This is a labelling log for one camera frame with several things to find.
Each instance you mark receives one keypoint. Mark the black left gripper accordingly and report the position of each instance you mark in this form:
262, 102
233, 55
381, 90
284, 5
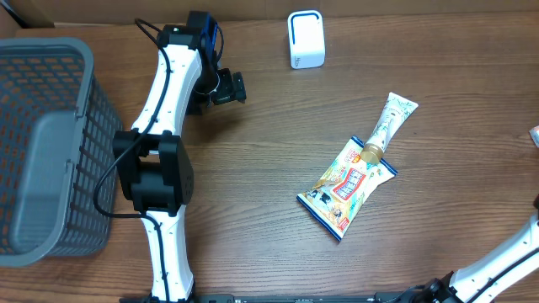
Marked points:
233, 88

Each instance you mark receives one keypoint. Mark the yellow snack bag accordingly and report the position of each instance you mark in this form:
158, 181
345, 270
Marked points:
336, 198

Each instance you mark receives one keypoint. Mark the white green tissue pack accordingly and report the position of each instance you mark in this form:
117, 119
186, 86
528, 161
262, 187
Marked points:
395, 112

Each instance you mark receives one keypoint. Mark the small orange box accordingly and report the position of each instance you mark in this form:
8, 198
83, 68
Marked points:
534, 134

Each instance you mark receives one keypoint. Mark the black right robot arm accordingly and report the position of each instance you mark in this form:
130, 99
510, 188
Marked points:
482, 281

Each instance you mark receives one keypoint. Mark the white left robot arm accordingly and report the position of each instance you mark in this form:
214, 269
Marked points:
155, 171

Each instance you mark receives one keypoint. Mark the white barcode scanner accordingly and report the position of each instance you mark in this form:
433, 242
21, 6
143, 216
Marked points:
306, 39

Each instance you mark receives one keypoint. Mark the grey plastic mesh basket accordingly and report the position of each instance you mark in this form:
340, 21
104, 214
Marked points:
57, 126

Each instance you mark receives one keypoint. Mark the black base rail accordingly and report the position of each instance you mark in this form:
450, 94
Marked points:
408, 296

